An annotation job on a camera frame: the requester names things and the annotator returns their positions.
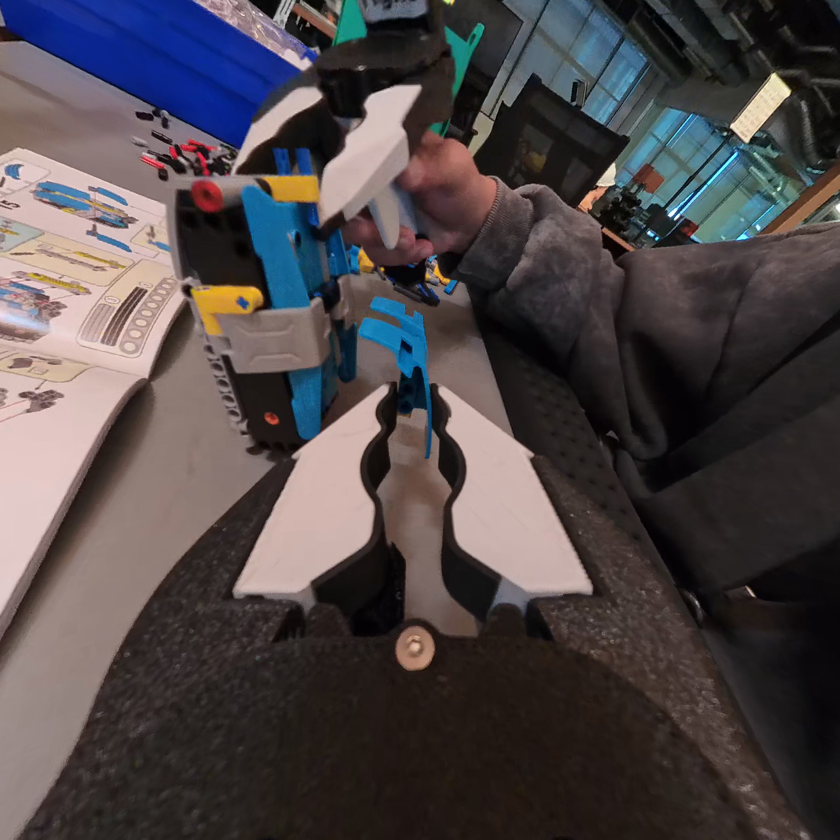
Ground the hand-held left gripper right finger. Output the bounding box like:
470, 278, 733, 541
435, 385, 595, 602

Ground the black cabinet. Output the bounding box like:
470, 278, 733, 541
472, 74, 631, 210

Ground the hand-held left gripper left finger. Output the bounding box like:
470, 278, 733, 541
231, 382, 396, 602

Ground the pile of small brick parts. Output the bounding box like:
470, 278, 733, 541
134, 105, 460, 308

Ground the person's right forearm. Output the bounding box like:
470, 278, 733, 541
453, 182, 840, 592

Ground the grey desk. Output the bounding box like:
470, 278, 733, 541
0, 39, 519, 690

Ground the open instruction booklet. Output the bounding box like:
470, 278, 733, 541
0, 147, 188, 637

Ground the person's right hand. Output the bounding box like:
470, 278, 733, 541
343, 130, 498, 265

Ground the blue plastic bin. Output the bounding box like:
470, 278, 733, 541
0, 0, 317, 148

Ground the blue fender brick assembly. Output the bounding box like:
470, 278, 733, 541
358, 295, 435, 460

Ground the blue grey toy brick model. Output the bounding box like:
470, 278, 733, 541
167, 147, 361, 455

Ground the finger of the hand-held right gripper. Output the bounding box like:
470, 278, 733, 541
231, 84, 350, 177
319, 85, 424, 225

